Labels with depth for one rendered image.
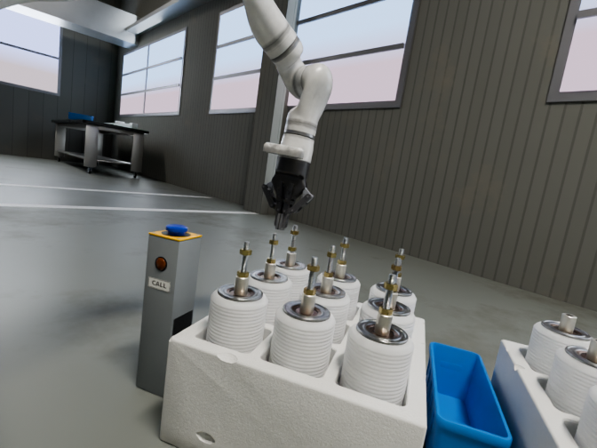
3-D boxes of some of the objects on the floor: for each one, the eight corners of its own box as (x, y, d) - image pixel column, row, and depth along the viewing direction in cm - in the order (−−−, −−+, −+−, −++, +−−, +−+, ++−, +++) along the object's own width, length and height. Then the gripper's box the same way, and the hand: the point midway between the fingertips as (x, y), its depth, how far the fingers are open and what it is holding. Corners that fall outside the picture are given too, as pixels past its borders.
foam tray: (400, 551, 46) (427, 428, 43) (158, 439, 58) (168, 338, 55) (409, 390, 83) (425, 318, 80) (259, 342, 95) (268, 278, 92)
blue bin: (497, 514, 54) (515, 444, 52) (421, 484, 57) (436, 418, 55) (468, 401, 82) (480, 353, 80) (419, 386, 85) (429, 340, 83)
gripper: (328, 164, 80) (313, 236, 81) (275, 155, 85) (261, 222, 87) (316, 159, 73) (299, 237, 75) (260, 149, 78) (245, 222, 80)
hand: (281, 221), depth 80 cm, fingers closed
